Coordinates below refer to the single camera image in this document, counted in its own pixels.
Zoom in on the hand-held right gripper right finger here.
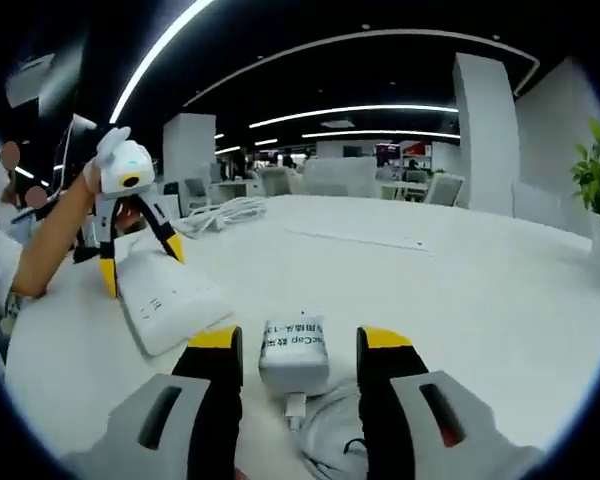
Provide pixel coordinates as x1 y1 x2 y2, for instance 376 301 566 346
355 325 545 480

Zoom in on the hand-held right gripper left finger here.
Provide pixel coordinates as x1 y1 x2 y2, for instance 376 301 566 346
59 324 244 480

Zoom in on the white power strip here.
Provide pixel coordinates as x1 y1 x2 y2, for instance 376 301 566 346
116 251 237 358

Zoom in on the white charger cable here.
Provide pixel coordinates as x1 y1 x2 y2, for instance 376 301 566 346
283 378 370 480

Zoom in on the white charger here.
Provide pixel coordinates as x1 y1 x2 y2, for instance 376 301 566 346
257 308 332 399

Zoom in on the white desk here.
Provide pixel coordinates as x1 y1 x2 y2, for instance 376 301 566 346
3 193 600 480

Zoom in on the long ceiling light strip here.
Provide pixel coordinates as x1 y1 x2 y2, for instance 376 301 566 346
108 0 217 125

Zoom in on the white desk partition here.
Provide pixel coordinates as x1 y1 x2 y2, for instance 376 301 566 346
301 156 379 198

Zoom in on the person's left hand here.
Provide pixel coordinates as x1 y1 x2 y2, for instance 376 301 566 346
81 125 132 194

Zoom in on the grey office chair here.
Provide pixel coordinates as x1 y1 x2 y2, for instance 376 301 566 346
423 172 466 208
182 176 212 212

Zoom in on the white power strip cable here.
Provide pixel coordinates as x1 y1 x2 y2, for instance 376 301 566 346
176 195 268 239

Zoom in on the desk cable slot cover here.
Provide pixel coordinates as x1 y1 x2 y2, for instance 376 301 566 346
283 227 432 257

